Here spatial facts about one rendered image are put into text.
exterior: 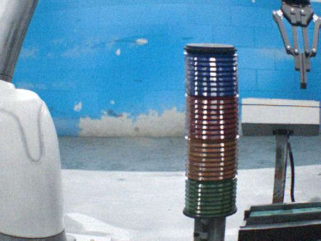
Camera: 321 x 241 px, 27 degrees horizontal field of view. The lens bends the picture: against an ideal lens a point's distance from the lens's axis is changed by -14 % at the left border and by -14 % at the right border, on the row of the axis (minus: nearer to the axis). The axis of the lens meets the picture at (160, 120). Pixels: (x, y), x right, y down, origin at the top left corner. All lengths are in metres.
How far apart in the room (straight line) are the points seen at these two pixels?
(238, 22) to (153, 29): 0.77
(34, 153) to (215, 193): 0.33
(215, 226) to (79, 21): 5.85
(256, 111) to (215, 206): 0.56
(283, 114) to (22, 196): 0.55
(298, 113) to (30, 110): 0.54
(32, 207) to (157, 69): 5.59
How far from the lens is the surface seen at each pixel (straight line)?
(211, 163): 0.80
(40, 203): 1.06
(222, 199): 0.82
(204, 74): 0.79
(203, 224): 0.84
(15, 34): 1.25
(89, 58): 6.64
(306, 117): 1.35
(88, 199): 1.75
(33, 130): 1.05
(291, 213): 1.20
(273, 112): 1.36
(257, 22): 6.58
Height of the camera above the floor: 1.28
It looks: 10 degrees down
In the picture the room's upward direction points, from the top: 1 degrees counter-clockwise
